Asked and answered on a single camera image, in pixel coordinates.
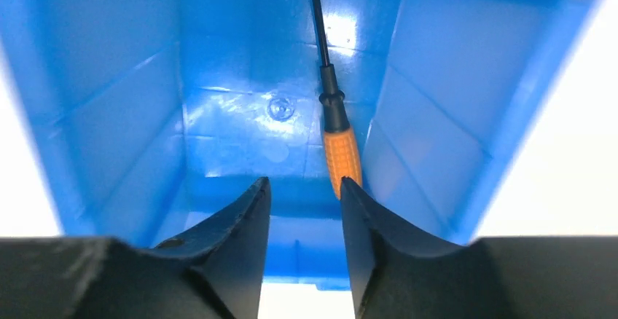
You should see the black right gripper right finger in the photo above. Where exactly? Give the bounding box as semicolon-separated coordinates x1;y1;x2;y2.
340;178;617;318

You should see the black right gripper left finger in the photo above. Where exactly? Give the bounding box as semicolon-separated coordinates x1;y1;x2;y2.
1;177;271;318

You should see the orange handled black screwdriver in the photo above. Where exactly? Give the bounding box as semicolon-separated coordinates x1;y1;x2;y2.
311;0;362;199

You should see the blue plastic bin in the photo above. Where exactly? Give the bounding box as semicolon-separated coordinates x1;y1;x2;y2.
1;0;598;290

